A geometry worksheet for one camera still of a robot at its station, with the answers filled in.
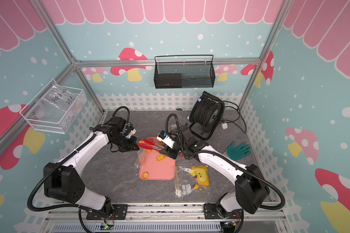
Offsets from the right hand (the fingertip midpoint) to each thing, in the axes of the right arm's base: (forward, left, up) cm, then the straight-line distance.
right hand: (162, 148), depth 78 cm
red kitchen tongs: (+2, +7, 0) cm, 8 cm away
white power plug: (+27, -43, -15) cm, 53 cm away
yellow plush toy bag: (-11, -16, -18) cm, 26 cm away
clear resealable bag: (-1, +12, -4) cm, 13 cm away
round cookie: (-8, +12, -18) cm, 23 cm away
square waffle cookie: (+2, +3, -16) cm, 17 cm away
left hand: (+1, +14, -4) cm, 15 cm away
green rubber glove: (+6, -48, -17) cm, 51 cm away
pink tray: (-1, +6, -18) cm, 19 cm away
